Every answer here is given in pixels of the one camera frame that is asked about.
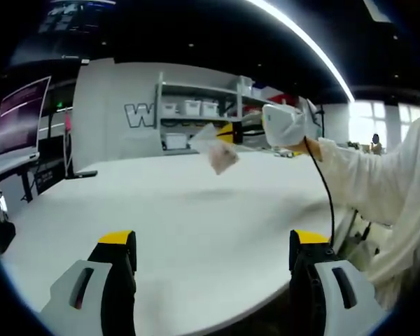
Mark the red blue white banner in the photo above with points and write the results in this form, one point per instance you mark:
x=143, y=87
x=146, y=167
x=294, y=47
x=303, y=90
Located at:
x=283, y=98

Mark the long ceiling light strip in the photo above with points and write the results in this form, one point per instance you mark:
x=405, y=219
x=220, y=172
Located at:
x=311, y=42

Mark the pink flag on stand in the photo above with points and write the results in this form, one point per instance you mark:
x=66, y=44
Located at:
x=68, y=122

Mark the person's white clothing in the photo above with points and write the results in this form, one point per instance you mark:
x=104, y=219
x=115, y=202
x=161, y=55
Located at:
x=413, y=227

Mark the flat black object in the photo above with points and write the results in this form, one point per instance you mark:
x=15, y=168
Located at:
x=87, y=173

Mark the clear resealable bag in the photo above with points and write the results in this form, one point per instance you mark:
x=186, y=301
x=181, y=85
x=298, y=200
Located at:
x=222, y=157

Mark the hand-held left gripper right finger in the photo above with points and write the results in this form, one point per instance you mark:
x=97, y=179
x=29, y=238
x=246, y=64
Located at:
x=357, y=290

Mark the bright window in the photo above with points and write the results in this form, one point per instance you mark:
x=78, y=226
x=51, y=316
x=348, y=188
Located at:
x=364, y=122

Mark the group of white storage bins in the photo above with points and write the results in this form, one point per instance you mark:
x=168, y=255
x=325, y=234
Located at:
x=192, y=108

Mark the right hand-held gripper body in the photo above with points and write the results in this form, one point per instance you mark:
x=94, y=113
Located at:
x=283, y=124

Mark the dark bag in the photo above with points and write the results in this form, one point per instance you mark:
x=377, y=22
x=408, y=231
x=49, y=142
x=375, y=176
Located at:
x=3, y=238

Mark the pink screen monitor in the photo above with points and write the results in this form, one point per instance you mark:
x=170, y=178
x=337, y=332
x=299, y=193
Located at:
x=19, y=115

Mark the grey monitor desk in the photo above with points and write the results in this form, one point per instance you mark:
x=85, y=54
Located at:
x=10, y=165

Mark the grey storage shelf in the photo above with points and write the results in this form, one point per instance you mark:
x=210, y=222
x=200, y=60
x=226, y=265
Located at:
x=196, y=90

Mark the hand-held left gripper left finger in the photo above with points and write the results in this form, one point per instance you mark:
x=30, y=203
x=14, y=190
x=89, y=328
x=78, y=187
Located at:
x=91, y=280

